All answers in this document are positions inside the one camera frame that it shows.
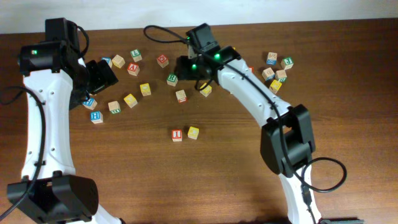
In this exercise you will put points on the blue X side block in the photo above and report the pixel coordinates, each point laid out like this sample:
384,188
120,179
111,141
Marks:
271,58

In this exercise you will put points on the wooden block red side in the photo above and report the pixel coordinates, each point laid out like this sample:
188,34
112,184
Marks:
181,96

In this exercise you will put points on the red I letter block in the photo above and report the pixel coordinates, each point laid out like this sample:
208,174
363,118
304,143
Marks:
176,135

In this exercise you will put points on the blue H block upper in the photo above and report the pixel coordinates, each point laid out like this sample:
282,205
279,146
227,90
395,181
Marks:
90,104

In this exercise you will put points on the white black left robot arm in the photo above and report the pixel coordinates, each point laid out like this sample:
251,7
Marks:
56,79

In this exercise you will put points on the green J letter block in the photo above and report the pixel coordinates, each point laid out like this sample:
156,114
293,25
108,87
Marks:
287,63

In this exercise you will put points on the yellow C letter block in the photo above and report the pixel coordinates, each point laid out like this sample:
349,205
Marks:
193,132

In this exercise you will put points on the red A block left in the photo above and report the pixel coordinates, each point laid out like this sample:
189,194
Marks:
133,69

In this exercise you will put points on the plain wooden block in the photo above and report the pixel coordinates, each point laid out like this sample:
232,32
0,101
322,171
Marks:
118,61

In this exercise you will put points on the blue H block lower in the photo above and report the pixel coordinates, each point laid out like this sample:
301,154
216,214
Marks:
96,117

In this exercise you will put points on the yellow block centre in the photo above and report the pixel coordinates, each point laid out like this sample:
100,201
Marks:
205,89

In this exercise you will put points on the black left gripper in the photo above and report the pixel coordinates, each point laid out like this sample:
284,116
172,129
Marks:
105,77

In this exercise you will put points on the red C letter block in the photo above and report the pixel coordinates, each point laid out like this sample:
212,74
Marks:
163,60

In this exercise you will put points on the yellow block left lower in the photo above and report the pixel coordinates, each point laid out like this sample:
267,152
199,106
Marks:
130,100

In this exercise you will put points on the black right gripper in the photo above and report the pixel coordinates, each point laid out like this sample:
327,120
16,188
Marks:
183,64

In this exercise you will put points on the wooden block blue side right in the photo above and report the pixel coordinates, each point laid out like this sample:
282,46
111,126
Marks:
268,74

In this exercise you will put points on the wooden block green side left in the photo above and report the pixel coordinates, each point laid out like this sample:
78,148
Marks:
114,107

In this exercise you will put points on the green R letter block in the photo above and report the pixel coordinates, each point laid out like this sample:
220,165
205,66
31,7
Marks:
172,80

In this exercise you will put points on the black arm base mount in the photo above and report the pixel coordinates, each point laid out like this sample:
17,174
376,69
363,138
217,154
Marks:
342,222

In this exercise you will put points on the green L letter block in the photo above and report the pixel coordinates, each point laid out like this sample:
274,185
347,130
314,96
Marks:
136,55

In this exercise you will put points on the yellow block left middle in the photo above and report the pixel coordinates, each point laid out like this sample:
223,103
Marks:
145,89

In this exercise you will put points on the wooden block green R side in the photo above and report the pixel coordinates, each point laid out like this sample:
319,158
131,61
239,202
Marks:
281,76

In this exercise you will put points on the blue h block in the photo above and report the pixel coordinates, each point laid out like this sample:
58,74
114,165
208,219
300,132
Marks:
96,117
90,104

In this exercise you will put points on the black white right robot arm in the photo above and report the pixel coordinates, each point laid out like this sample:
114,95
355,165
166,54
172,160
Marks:
287,140

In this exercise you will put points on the yellow block right cluster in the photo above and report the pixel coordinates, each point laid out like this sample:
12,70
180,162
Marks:
275,86

